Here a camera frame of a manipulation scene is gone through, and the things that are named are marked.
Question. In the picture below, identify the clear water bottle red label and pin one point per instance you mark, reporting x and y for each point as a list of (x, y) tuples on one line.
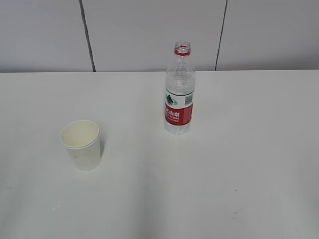
[(179, 91)]

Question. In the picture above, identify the white paper cup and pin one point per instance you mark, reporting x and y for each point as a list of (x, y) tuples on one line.
[(81, 139)]

